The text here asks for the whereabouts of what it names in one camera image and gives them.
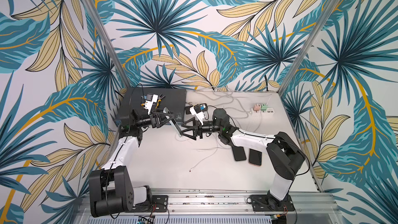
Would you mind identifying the black phone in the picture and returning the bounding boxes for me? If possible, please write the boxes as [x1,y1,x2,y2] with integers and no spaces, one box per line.
[163,107,182,138]
[231,146,247,162]

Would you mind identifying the yellow black pliers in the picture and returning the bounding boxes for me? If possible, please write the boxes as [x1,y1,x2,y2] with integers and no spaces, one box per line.
[141,93,163,109]

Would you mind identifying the grey power strip cord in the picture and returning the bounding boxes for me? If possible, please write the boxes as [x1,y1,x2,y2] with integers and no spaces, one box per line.
[195,88,259,119]

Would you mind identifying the white power strip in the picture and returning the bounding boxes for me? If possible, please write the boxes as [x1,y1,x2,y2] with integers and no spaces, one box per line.
[250,108,275,118]

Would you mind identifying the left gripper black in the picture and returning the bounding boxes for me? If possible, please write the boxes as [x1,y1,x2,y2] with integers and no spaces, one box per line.
[134,108,175,128]

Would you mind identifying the aluminium rail frame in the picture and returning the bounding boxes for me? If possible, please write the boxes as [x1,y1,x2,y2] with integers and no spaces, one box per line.
[74,189,345,224]

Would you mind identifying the dark grey network switch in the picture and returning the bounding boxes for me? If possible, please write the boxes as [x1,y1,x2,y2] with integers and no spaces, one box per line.
[115,86,187,125]

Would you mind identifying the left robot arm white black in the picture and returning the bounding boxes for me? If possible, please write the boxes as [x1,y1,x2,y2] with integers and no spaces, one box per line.
[89,108,174,219]

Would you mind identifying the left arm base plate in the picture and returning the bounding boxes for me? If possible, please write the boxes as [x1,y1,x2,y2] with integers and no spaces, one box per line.
[129,195,169,213]

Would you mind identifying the green charger plug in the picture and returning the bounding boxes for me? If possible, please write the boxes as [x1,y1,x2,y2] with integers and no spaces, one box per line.
[261,104,268,111]

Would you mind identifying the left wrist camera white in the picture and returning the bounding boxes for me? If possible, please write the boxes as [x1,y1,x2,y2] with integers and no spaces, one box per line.
[142,93,159,115]

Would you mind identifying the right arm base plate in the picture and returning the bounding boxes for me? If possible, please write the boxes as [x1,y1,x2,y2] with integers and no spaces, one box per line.
[247,194,295,213]

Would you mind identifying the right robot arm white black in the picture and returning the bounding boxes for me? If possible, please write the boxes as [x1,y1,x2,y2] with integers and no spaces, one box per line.
[177,108,307,202]

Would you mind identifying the pink case phone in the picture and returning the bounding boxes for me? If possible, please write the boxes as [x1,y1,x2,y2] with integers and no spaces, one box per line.
[249,149,262,167]

